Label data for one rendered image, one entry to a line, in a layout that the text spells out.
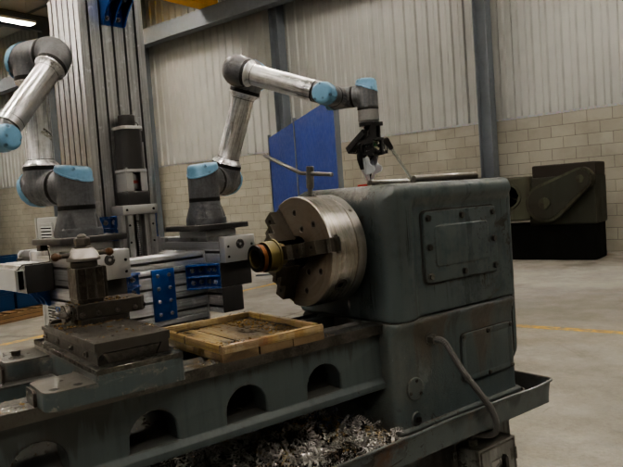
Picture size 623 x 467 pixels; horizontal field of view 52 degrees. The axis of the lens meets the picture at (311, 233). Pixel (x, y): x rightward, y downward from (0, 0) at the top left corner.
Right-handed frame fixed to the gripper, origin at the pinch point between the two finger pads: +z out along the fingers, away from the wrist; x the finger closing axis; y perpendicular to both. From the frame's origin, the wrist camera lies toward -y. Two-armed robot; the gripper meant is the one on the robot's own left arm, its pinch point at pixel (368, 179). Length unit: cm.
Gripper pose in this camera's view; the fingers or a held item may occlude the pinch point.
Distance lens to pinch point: 230.6
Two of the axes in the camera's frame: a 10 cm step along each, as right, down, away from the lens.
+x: 7.9, -0.9, 6.1
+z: 0.7, 10.0, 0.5
